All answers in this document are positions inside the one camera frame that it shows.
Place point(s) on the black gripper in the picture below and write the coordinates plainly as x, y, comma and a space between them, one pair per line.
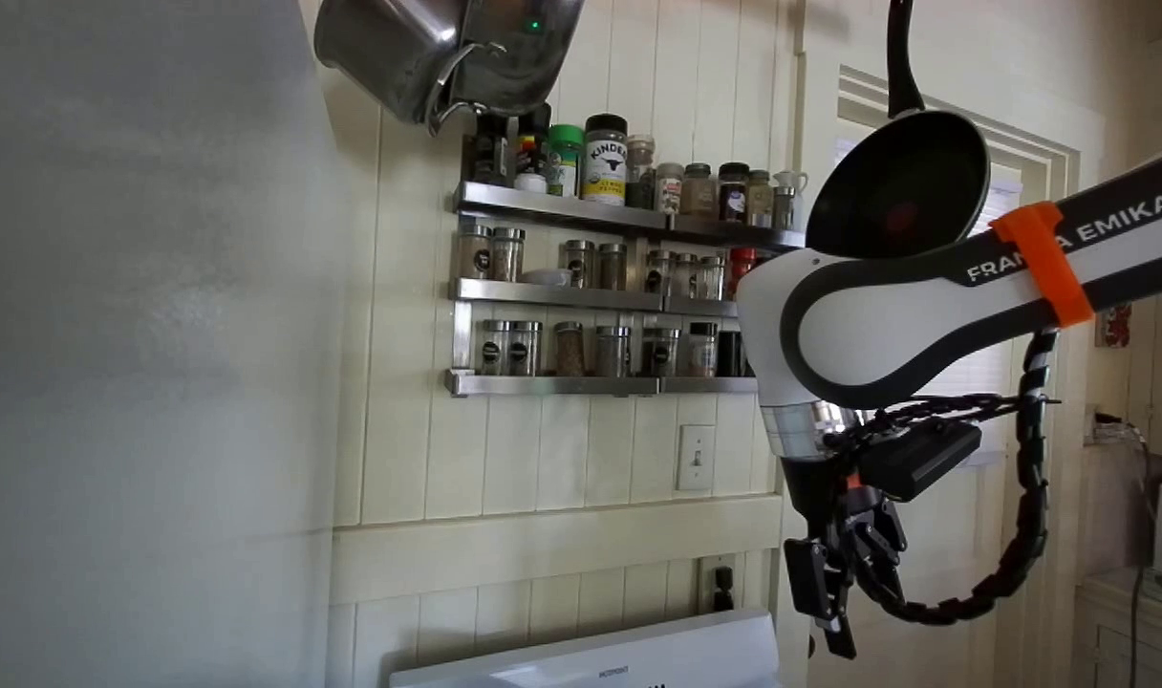
825, 503

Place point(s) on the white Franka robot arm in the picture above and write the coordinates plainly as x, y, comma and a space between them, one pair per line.
886, 318

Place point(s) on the hanging steel bowl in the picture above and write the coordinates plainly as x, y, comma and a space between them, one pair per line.
528, 52

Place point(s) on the black power plug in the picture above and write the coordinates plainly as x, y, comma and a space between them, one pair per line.
722, 591

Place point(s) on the white door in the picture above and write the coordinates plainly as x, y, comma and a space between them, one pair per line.
936, 651

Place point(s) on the small glass spice jar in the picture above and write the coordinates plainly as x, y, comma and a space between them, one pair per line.
700, 197
613, 348
685, 278
639, 177
727, 354
655, 271
526, 345
609, 267
476, 250
669, 192
708, 278
511, 252
700, 348
576, 266
489, 345
762, 200
658, 354
788, 204
565, 348

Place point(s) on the white gas stove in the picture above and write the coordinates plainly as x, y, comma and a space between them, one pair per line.
606, 654

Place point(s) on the white cabinet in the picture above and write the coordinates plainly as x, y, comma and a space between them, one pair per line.
1121, 636

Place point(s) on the red spice jar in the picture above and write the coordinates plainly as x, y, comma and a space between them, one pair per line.
742, 267

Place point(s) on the metal spice rack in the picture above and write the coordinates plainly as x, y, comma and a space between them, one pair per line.
582, 293

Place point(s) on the black frying pan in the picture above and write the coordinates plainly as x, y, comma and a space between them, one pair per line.
900, 185

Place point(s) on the large black lid spice jar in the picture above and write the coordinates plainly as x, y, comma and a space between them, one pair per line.
606, 160

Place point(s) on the green lid spice jar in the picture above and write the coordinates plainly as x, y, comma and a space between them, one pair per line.
563, 160

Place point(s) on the dark glass bottle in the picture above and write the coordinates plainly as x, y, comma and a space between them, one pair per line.
485, 150

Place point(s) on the hanging steel pot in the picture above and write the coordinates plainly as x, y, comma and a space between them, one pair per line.
382, 57

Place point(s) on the white refrigerator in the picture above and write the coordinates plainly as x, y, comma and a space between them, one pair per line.
136, 382

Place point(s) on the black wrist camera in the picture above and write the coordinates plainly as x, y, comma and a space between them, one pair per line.
920, 460

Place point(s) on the white wall switch plate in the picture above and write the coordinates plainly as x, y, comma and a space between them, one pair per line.
694, 456

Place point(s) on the small red wall fixture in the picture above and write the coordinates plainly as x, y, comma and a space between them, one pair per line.
1113, 326

